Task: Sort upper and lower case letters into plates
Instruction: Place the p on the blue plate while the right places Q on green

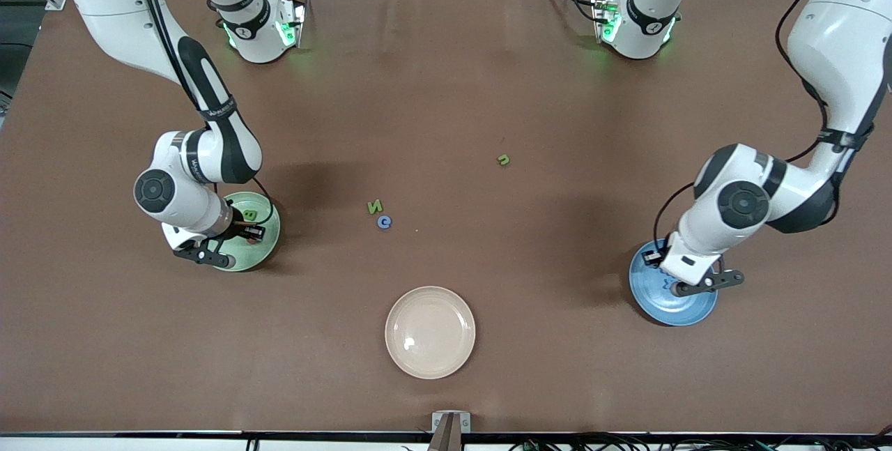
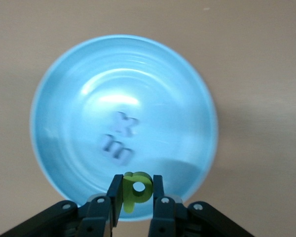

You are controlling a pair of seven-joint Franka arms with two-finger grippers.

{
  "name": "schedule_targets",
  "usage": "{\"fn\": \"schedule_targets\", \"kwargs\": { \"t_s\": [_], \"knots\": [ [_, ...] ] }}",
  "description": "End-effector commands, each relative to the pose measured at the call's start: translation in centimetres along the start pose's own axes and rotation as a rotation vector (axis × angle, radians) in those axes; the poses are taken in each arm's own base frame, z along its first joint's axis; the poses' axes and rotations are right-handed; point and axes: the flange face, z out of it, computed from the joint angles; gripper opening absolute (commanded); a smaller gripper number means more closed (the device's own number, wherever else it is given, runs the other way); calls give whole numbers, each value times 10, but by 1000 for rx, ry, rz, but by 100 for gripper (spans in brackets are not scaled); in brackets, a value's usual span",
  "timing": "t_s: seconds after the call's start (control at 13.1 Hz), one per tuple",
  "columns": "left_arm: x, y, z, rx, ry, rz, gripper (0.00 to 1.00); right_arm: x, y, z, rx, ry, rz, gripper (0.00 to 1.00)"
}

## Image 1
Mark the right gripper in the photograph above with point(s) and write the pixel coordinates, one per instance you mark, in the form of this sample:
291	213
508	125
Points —
239	228

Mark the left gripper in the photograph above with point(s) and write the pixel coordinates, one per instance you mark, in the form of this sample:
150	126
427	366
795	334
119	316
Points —
656	254

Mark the green foam letter N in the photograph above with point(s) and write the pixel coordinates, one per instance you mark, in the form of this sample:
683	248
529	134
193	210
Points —
499	159
375	206

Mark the blue foam letter C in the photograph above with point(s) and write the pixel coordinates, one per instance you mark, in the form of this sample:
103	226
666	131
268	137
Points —
379	222

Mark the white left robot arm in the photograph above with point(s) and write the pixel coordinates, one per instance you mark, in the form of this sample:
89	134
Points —
836	40

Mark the green plate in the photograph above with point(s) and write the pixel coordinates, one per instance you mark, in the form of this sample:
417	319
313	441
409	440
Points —
268	249

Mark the blue plate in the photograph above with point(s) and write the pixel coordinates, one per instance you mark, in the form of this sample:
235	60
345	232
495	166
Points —
686	308

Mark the beige plate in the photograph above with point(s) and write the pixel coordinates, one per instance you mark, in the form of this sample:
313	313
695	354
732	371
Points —
430	332

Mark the brown table mat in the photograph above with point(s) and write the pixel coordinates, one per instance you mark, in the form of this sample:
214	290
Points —
446	109

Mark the metal base connector bracket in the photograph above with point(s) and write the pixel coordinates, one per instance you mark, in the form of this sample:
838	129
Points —
605	19
293	22

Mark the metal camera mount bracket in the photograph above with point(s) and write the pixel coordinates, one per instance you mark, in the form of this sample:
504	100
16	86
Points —
439	423

